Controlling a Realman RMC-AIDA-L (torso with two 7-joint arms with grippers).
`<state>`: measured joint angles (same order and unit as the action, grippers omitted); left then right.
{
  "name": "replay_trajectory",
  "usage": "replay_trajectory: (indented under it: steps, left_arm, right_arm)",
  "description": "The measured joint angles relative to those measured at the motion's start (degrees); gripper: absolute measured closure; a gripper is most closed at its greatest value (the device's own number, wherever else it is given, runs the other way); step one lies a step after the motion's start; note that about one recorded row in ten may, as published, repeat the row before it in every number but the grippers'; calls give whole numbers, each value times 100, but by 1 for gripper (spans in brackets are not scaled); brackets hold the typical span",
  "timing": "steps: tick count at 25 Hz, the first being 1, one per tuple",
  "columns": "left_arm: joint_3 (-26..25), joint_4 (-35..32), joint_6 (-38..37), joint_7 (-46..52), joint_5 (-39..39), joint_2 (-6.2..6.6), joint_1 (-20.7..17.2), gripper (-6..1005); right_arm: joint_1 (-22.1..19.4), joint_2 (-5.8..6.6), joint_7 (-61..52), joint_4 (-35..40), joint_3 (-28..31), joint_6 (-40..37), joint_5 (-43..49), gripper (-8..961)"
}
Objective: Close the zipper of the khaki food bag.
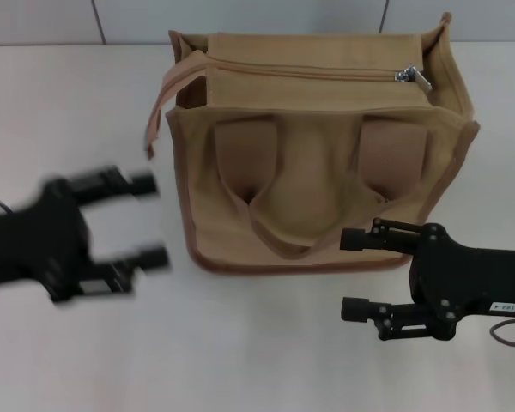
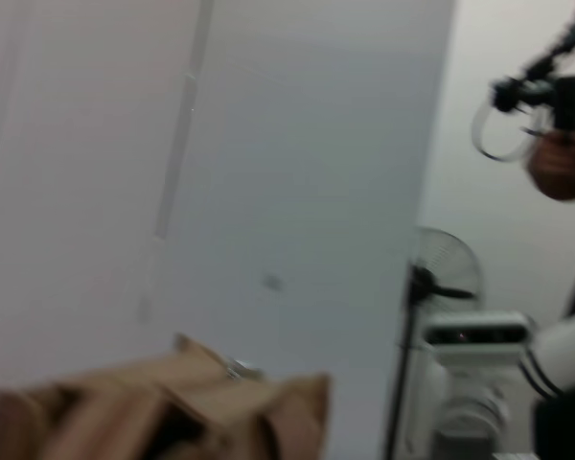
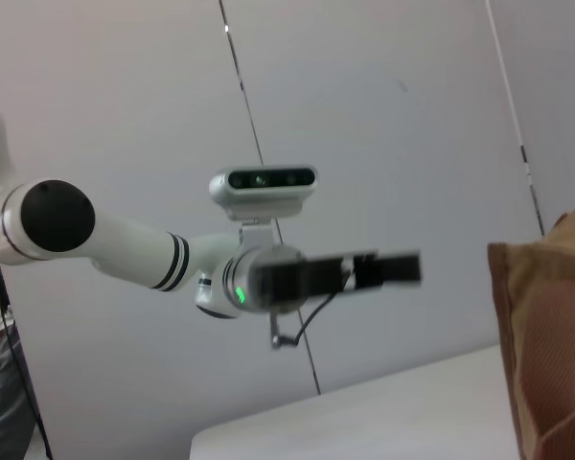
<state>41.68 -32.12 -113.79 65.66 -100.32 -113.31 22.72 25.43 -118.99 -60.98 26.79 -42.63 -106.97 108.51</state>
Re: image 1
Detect khaki canvas food bag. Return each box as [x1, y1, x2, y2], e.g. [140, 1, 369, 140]
[144, 11, 482, 276]

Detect silver metal zipper pull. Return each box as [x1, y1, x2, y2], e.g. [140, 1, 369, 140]
[393, 64, 433, 94]

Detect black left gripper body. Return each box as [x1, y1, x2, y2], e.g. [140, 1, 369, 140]
[0, 178, 95, 306]

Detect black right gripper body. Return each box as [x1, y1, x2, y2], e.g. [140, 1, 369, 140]
[409, 221, 515, 342]

